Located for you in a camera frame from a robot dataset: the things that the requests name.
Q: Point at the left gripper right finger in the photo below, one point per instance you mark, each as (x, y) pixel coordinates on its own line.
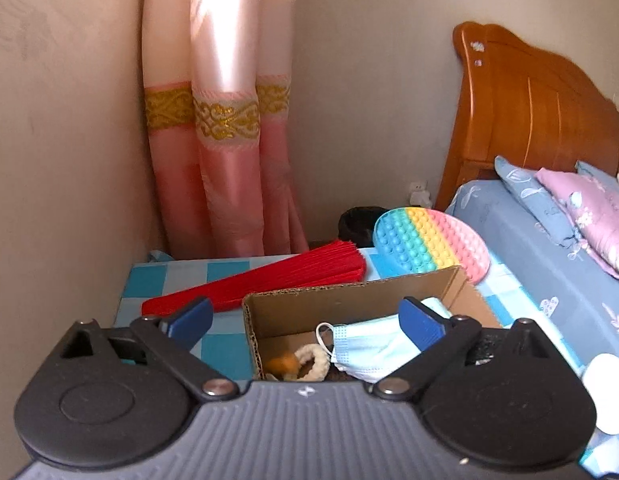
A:
(443, 344)

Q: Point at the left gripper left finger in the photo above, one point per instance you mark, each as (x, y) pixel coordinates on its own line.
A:
(170, 341)

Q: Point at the light blue face mask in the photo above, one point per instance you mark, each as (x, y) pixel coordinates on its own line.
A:
(370, 350)

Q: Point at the orange foam earplug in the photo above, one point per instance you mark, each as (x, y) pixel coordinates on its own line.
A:
(284, 367)

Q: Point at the rainbow pop-it toy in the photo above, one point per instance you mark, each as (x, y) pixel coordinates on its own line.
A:
(420, 240)

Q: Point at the brown cardboard box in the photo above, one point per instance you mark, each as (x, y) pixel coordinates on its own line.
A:
(282, 321)

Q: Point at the red folding fan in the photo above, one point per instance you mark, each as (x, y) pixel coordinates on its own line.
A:
(335, 263)

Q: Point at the black round object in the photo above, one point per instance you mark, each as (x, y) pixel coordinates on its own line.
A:
(356, 225)

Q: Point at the blue floral bedsheet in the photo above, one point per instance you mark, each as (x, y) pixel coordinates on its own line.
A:
(577, 302)

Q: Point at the blue floral pillow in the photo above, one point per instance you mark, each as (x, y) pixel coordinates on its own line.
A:
(534, 197)

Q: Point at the white round object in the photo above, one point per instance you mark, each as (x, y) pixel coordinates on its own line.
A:
(601, 379)

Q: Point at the pink floral pillow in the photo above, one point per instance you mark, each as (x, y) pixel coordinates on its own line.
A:
(593, 208)

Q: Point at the wooden bed headboard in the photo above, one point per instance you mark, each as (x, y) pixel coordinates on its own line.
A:
(534, 107)

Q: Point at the pink curtain with gold band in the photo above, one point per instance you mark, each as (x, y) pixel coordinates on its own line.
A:
(217, 82)

